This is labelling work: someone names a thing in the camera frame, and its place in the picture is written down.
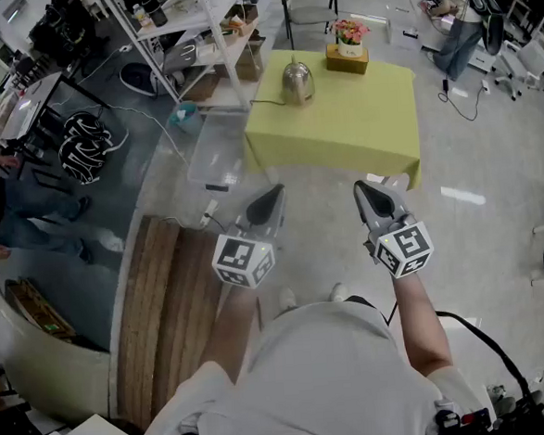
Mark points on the cardboard box with orange items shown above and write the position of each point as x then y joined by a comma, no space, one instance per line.
240,26

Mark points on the clear plastic storage box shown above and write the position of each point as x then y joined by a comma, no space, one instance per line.
216,155

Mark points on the curved cream counter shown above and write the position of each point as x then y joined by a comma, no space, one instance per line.
46,372

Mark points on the white office chair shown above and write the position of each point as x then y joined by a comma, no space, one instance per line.
528,61

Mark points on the person's left white shoe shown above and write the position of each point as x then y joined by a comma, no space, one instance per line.
287,299

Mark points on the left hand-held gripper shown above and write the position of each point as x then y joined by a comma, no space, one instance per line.
242,260

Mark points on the tall brown cardboard box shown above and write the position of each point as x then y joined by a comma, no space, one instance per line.
249,64

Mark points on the white metal shelf rack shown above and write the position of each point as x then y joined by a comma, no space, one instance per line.
216,30

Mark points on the black white patterned bag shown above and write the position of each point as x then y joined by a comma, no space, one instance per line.
84,127
82,162

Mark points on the person's left forearm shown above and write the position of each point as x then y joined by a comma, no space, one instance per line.
231,326

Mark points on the white pot of pink flowers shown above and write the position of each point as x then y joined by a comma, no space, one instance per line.
350,48

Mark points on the flat brown cardboard box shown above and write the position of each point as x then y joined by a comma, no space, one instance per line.
202,89

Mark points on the table with green cloth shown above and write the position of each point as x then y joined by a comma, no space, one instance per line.
340,133

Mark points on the white power strip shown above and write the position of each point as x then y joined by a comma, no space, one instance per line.
486,86

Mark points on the black bottle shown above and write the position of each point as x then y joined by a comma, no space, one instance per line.
155,11

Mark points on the black waist pack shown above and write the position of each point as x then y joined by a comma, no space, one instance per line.
523,422

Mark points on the person's right white shoe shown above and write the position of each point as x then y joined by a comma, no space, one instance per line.
338,292

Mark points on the person's black trousers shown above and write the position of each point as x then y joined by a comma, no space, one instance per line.
359,301

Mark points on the wooden plank bench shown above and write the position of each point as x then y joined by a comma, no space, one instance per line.
158,313

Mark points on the small clear plastic bin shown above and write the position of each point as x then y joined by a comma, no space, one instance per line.
405,33

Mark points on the person's right forearm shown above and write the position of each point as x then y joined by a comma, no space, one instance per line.
421,327

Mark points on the teal waste bin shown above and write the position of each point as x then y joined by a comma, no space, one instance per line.
184,120

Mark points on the white top black frame table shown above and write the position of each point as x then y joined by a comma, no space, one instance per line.
27,106

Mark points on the grey chair with black legs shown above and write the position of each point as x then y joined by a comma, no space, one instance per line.
309,14

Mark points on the brown wooden crate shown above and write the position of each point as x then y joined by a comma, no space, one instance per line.
37,307

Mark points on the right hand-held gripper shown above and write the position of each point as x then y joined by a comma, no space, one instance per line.
406,249

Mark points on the person's white shirt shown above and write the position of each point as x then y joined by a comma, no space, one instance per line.
329,375

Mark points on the white plug strip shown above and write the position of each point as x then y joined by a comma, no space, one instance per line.
210,211

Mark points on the grey fabric bag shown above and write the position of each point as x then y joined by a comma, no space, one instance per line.
182,55

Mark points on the round white black appliance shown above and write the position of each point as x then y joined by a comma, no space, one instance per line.
138,79

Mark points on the light wooden box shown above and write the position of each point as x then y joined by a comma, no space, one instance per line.
346,66

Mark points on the small pale jar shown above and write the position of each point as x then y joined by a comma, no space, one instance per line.
139,14

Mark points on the person's white shoe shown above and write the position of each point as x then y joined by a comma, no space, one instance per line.
287,299
338,292

